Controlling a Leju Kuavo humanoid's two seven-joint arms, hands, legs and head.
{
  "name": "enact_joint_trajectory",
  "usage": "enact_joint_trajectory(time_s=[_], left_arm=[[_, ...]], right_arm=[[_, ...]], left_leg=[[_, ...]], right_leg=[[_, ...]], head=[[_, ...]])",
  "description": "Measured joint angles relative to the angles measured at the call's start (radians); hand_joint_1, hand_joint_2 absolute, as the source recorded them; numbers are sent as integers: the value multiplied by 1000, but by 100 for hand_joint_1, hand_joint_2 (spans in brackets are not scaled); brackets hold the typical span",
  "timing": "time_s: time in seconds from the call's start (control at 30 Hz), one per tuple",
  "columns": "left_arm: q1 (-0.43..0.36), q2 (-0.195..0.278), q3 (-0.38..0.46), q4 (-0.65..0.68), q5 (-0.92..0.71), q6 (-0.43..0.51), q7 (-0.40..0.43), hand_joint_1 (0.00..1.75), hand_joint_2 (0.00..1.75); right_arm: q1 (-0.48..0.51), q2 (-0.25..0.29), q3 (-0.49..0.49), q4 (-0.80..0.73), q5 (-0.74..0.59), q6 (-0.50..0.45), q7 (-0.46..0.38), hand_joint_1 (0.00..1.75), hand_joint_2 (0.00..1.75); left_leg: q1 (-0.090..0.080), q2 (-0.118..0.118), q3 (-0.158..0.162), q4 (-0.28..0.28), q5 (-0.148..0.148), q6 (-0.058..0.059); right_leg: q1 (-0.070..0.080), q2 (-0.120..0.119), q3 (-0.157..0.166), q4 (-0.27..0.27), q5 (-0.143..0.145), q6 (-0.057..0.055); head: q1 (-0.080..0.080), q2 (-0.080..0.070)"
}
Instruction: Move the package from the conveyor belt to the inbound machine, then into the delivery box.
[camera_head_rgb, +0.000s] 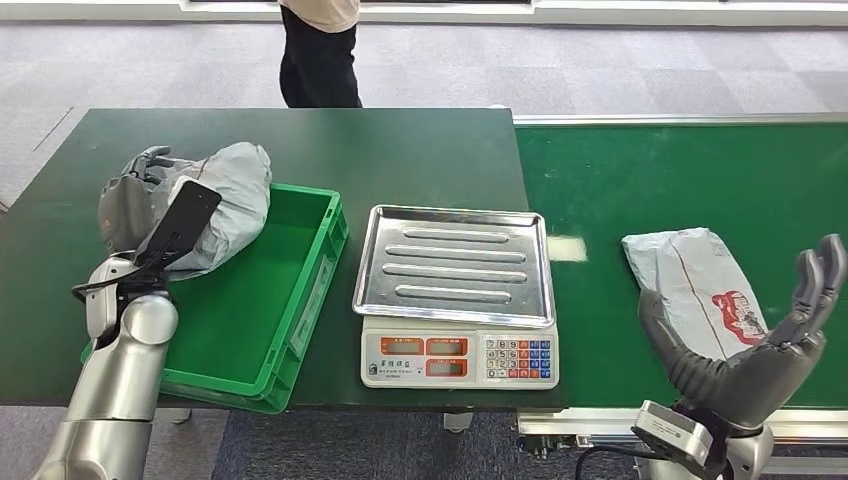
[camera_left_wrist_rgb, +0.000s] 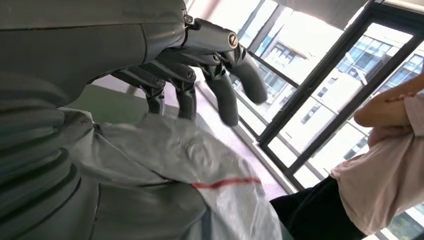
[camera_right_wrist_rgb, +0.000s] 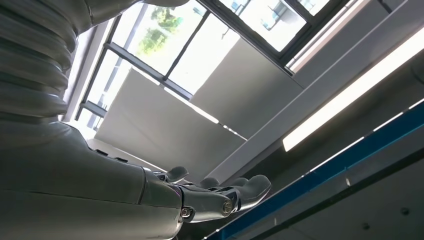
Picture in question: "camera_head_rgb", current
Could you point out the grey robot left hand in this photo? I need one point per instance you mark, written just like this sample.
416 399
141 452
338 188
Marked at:
126 205

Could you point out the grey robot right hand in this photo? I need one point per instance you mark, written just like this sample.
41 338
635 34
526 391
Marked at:
748 384

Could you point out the grey plastic mailer package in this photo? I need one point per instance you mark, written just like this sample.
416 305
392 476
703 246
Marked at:
232 192
689 285

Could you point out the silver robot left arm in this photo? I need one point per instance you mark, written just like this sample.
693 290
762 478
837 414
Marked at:
119 378

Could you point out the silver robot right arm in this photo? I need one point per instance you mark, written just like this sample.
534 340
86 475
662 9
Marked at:
748 457

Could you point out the green conveyor belt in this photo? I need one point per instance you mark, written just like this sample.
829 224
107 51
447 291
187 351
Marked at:
662 179

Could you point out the green plastic crate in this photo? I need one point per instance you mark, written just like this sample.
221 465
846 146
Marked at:
238 318

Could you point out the person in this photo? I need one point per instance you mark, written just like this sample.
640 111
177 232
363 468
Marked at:
318 60

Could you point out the dark green table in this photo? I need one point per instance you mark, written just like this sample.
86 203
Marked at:
397 152

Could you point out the white table foot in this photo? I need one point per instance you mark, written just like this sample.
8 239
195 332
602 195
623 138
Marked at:
458 422

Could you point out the white electronic scale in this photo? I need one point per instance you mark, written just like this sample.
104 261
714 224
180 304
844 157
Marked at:
457 358

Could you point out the stainless steel scale tray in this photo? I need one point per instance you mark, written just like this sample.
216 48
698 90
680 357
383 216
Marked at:
457 265

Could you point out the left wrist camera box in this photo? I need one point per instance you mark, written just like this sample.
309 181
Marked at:
182 218

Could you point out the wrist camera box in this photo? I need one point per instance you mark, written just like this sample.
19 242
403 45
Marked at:
182 218
672 434

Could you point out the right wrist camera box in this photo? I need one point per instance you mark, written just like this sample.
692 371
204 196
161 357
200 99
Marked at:
672 434

